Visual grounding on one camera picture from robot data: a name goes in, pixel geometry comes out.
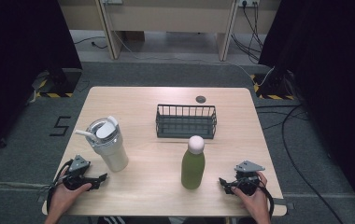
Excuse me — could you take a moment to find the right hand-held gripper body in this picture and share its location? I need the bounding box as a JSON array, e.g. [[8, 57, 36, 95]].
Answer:
[[232, 160, 266, 197]]

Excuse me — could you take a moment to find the person's dark striped clothing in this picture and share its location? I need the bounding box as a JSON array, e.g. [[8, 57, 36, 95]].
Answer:
[[96, 216, 127, 224]]

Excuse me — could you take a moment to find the black curtain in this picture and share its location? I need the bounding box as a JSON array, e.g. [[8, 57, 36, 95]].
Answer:
[[0, 0, 84, 160], [257, 0, 355, 216]]

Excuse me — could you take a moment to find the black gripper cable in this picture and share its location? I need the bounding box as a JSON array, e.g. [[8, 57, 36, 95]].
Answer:
[[257, 182, 276, 218], [46, 158, 75, 214]]

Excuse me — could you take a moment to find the cream tumbler with straw lid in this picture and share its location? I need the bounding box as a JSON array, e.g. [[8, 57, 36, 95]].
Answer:
[[74, 115, 130, 173]]

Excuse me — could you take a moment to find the long black floor cable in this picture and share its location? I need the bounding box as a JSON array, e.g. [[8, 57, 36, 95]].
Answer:
[[254, 104, 346, 224]]

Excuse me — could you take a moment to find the dark wire basket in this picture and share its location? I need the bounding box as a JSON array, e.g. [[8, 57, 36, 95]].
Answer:
[[155, 104, 218, 140]]

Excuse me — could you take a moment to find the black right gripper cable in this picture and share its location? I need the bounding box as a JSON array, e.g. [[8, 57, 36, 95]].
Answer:
[[257, 182, 276, 218]]

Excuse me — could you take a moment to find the beige desk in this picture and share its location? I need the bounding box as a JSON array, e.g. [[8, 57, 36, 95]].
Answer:
[[57, 0, 283, 63]]

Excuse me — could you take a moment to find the bundle of black hanging cables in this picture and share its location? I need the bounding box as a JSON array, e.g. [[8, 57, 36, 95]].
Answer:
[[230, 1, 265, 64]]

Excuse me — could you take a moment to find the person's right hand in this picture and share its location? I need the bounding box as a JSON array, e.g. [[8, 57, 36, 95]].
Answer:
[[231, 171, 272, 218]]

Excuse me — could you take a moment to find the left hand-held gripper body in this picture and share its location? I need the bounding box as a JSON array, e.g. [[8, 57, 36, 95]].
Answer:
[[61, 154, 103, 191]]

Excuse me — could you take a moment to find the stand base with striped tape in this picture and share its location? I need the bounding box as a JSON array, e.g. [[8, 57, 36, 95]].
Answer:
[[249, 72, 295, 101], [31, 68, 84, 99]]

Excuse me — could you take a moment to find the short black floor cable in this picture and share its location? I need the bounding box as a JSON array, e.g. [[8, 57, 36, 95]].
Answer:
[[73, 35, 108, 50]]

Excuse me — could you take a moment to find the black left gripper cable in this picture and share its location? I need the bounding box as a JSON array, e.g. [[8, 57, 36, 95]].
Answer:
[[46, 158, 75, 214]]

